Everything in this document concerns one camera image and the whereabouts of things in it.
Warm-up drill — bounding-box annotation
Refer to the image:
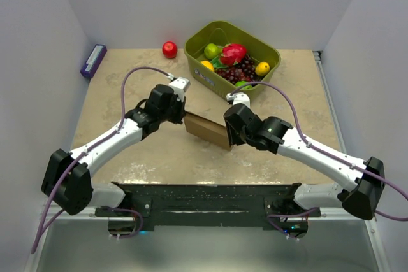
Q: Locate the brown cardboard paper box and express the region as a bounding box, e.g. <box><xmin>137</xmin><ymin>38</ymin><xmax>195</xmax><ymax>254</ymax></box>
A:
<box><xmin>184</xmin><ymin>112</ymin><xmax>232</xmax><ymax>151</ymax></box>

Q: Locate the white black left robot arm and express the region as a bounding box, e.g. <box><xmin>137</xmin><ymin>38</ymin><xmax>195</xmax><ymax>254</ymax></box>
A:
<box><xmin>41</xmin><ymin>78</ymin><xmax>190</xmax><ymax>216</ymax></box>

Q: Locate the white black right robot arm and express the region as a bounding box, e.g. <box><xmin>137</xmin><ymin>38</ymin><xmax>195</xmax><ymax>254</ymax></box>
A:
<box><xmin>224</xmin><ymin>103</ymin><xmax>385</xmax><ymax>220</ymax></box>

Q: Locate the purple rectangular box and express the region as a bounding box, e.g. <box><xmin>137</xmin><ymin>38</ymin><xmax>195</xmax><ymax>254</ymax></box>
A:
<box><xmin>80</xmin><ymin>44</ymin><xmax>107</xmax><ymax>80</ymax></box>

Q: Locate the green lime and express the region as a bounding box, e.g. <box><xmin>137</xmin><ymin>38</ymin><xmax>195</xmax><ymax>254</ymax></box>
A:
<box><xmin>235</xmin><ymin>80</ymin><xmax>252</xmax><ymax>90</ymax></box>

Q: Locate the purple grape bunch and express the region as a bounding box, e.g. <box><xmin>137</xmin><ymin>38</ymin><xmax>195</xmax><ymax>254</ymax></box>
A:
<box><xmin>215</xmin><ymin>54</ymin><xmax>261</xmax><ymax>85</ymax></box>

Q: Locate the red apple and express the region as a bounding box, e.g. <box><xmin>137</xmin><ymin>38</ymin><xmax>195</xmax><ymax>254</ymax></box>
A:
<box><xmin>162</xmin><ymin>41</ymin><xmax>178</xmax><ymax>59</ymax></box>

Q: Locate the yellow lemon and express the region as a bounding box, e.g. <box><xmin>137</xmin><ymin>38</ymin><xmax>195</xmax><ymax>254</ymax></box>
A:
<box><xmin>255</xmin><ymin>62</ymin><xmax>271</xmax><ymax>77</ymax></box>

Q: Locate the orange fruit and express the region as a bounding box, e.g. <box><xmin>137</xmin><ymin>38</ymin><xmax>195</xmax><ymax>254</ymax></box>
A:
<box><xmin>200</xmin><ymin>61</ymin><xmax>215</xmax><ymax>71</ymax></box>

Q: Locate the green apple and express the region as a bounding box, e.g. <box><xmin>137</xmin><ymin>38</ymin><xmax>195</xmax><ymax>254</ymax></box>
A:
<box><xmin>204</xmin><ymin>43</ymin><xmax>222</xmax><ymax>60</ymax></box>

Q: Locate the red dragon fruit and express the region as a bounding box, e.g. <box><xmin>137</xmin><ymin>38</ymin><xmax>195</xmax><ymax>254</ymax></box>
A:
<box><xmin>219</xmin><ymin>43</ymin><xmax>247</xmax><ymax>66</ymax></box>

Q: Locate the green plastic tub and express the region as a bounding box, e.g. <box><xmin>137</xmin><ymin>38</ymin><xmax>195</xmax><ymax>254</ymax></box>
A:
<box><xmin>184</xmin><ymin>20</ymin><xmax>281</xmax><ymax>97</ymax></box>

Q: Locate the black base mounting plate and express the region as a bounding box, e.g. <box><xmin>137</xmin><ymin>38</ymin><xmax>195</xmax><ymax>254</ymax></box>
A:
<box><xmin>96</xmin><ymin>183</ymin><xmax>309</xmax><ymax>238</ymax></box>

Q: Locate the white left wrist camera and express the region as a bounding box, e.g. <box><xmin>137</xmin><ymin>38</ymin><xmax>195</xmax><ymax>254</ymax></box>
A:
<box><xmin>168</xmin><ymin>77</ymin><xmax>191</xmax><ymax>102</ymax></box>

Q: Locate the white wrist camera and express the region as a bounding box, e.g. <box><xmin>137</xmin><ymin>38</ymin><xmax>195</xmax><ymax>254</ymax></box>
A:
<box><xmin>168</xmin><ymin>77</ymin><xmax>191</xmax><ymax>102</ymax></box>
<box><xmin>226</xmin><ymin>92</ymin><xmax>251</xmax><ymax>108</ymax></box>

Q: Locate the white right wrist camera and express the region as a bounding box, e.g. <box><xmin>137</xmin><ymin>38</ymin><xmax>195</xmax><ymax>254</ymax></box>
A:
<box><xmin>226</xmin><ymin>92</ymin><xmax>251</xmax><ymax>108</ymax></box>

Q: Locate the aluminium rail frame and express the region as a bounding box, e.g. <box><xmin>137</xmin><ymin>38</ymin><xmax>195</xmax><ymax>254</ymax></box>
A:
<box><xmin>24</xmin><ymin>50</ymin><xmax>391</xmax><ymax>272</ymax></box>

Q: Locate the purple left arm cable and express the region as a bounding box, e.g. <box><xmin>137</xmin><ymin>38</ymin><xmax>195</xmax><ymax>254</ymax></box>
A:
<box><xmin>30</xmin><ymin>66</ymin><xmax>175</xmax><ymax>254</ymax></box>

